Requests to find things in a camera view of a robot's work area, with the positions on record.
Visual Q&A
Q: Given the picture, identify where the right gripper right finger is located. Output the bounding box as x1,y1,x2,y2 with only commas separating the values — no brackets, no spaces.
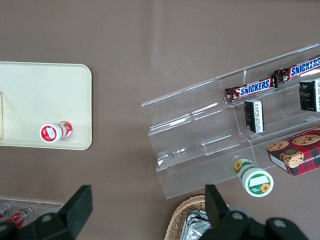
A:
204,184,251,230

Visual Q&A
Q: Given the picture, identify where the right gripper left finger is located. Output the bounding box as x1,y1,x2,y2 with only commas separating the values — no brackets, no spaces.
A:
32,184,94,240

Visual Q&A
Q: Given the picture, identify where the plastic sandwich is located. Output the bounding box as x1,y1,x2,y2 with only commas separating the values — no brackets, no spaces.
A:
0,91,5,140

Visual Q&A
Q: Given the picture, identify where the light tan wicker basket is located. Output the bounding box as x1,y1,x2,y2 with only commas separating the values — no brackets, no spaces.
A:
166,194,230,240

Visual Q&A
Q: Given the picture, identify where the cream plastic tray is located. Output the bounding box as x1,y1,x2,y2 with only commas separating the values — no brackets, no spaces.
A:
0,61,93,151

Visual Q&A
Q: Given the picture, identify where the silver foil snack packet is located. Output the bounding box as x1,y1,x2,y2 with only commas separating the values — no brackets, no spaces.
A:
183,209,213,240

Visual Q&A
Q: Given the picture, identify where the clear acrylic can holder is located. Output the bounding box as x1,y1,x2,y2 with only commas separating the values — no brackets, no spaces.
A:
0,196,65,226

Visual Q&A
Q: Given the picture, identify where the green sunflower yogurt bottle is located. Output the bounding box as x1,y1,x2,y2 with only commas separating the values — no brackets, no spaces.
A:
233,158,275,198

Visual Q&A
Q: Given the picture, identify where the red drink can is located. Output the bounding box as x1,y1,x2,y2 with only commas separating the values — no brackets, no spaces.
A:
4,206,35,227
0,201,12,220

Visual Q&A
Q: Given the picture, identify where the red lidded yogurt bottle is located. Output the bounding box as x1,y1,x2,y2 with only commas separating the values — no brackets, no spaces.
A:
39,120,74,144

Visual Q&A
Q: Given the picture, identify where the clear acrylic tiered shelf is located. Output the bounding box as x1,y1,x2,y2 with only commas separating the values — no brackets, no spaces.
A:
140,43,320,200

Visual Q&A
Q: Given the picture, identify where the small black snack box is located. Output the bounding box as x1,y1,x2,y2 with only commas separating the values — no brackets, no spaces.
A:
298,78,320,113
243,99,265,133

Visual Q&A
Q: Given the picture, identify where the red tartan cookie box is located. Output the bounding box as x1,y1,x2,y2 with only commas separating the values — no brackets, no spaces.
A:
266,125,320,177

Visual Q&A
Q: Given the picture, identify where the Snickers chocolate bar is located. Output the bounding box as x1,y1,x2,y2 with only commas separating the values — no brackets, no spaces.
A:
272,55,320,85
224,76,279,105

